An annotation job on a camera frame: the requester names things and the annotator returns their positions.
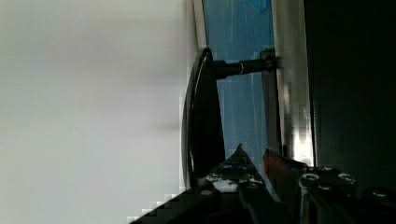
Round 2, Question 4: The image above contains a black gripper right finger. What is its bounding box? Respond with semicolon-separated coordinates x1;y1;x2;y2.
262;149;395;224

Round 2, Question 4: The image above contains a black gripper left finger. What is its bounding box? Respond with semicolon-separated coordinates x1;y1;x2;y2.
199;144;265;191

